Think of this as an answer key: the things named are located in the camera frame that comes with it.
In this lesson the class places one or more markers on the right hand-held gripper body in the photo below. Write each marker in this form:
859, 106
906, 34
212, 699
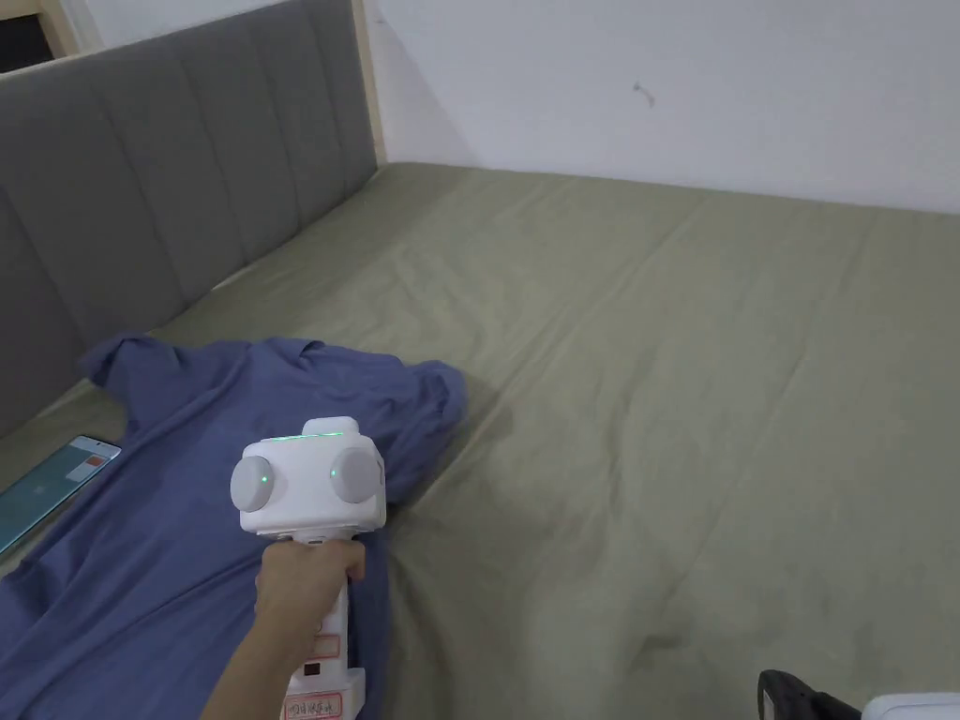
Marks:
919, 709

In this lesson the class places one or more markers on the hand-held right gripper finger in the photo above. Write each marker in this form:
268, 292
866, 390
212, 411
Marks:
806, 701

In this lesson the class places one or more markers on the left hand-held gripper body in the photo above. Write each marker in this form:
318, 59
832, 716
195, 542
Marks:
307, 495

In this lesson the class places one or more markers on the dark blue shirt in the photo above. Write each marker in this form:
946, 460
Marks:
150, 540

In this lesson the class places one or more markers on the person's left forearm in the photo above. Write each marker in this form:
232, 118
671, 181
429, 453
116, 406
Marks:
251, 675

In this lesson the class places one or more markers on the person's left hand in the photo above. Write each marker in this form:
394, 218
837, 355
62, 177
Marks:
300, 585

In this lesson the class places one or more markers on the phone with lit screen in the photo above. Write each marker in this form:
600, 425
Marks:
52, 484

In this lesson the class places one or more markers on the bed with pale green sheet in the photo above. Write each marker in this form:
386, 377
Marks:
637, 375

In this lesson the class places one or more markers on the grey padded headboard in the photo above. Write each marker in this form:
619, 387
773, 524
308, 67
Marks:
150, 180

